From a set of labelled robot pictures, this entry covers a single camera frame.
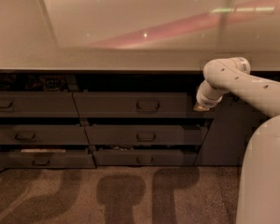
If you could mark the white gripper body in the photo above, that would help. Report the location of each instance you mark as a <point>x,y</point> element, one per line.
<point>205,102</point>

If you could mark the grey drawer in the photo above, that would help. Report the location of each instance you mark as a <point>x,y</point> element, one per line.
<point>136,105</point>
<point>42,135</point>
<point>108,157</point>
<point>73,159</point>
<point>146,135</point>
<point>37,104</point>

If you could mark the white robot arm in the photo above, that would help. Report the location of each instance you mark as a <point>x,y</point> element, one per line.
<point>259,191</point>

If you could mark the dark object in left drawer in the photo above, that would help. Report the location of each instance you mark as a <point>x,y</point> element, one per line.
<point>52,84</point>

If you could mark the white strip in bottom drawer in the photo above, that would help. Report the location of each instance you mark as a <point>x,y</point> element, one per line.
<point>43,150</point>

